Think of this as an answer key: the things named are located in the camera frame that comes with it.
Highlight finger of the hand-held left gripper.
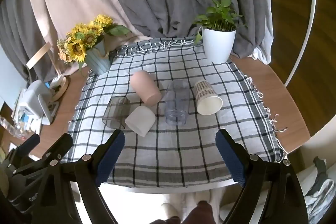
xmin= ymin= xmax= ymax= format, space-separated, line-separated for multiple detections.
xmin=13 ymin=133 xmax=74 ymax=178
xmin=7 ymin=133 xmax=41 ymax=162

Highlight clear plastic cup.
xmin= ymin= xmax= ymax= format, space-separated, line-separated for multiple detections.
xmin=164 ymin=80 xmax=190 ymax=126

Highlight white desktop device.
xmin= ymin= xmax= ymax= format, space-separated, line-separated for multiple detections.
xmin=18 ymin=80 xmax=60 ymax=125

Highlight grey white crumpled cloth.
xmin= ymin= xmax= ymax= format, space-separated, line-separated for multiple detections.
xmin=304 ymin=157 xmax=332 ymax=212

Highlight sunflower bouquet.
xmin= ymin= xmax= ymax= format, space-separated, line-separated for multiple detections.
xmin=56 ymin=14 xmax=132 ymax=73

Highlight white cup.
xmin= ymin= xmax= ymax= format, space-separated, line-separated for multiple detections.
xmin=125 ymin=105 xmax=156 ymax=137

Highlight ribbed blue-green vase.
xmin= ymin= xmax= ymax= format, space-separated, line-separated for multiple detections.
xmin=85 ymin=39 xmax=112 ymax=75

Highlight white hoop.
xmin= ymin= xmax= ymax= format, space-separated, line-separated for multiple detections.
xmin=285 ymin=0 xmax=316 ymax=88

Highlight light wooden plank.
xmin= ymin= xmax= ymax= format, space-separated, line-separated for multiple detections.
xmin=26 ymin=42 xmax=52 ymax=69

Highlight grey transparent cup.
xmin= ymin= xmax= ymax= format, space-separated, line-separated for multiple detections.
xmin=102 ymin=95 xmax=131 ymax=130

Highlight green leafy plant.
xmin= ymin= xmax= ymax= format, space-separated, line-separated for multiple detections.
xmin=193 ymin=0 xmax=247 ymax=45

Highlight person's leg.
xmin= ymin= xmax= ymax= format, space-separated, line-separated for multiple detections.
xmin=152 ymin=200 xmax=215 ymax=224

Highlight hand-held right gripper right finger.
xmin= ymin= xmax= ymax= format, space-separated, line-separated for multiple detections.
xmin=215 ymin=129 xmax=309 ymax=224

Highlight checked grey white tablecloth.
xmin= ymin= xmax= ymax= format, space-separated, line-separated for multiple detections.
xmin=61 ymin=36 xmax=289 ymax=188

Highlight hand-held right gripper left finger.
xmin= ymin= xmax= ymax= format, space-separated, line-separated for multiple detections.
xmin=36 ymin=130 xmax=125 ymax=224

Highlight round wooden tray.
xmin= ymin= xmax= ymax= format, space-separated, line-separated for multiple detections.
xmin=49 ymin=76 xmax=69 ymax=103

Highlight patterned paper cup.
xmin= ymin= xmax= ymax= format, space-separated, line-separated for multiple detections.
xmin=194 ymin=80 xmax=223 ymax=116

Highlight white slipper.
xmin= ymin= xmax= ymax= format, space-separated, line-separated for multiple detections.
xmin=160 ymin=202 xmax=182 ymax=222
xmin=194 ymin=190 xmax=215 ymax=205

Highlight pink cup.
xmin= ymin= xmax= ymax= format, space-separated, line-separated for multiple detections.
xmin=130 ymin=70 xmax=162 ymax=105

